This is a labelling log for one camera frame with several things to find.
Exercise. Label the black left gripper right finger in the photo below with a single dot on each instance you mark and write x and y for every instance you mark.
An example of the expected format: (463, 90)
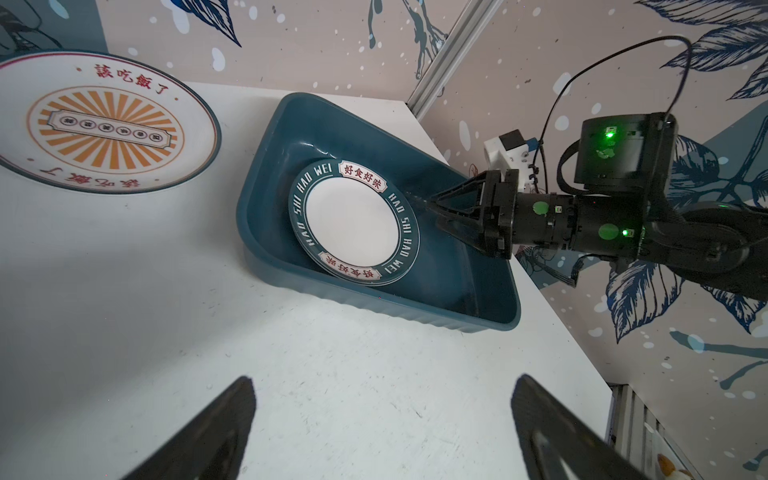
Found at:
(555, 444)

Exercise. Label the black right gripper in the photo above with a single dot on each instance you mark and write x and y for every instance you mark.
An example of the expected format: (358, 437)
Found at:
(508, 216)

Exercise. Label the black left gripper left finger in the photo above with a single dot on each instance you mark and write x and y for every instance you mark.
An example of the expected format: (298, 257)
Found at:
(212, 445)

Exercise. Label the dark teal plastic bin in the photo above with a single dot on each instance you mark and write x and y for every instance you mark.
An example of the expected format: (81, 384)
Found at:
(450, 285)

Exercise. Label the green rim plate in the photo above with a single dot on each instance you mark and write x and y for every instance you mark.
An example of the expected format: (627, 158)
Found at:
(353, 222)

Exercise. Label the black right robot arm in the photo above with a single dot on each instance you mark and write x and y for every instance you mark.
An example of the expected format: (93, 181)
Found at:
(614, 209)

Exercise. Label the brown white plush dog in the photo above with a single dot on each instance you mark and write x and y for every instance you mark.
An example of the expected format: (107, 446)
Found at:
(669, 470)

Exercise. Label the sunburst plate back right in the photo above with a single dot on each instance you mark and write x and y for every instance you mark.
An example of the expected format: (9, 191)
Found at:
(102, 124)

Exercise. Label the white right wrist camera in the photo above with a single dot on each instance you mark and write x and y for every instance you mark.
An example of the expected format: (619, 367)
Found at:
(512, 151)

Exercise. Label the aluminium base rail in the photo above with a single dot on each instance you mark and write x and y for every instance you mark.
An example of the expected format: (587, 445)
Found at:
(638, 436)

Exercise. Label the aluminium frame post back right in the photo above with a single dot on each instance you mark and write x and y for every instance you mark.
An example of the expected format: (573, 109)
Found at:
(474, 19)

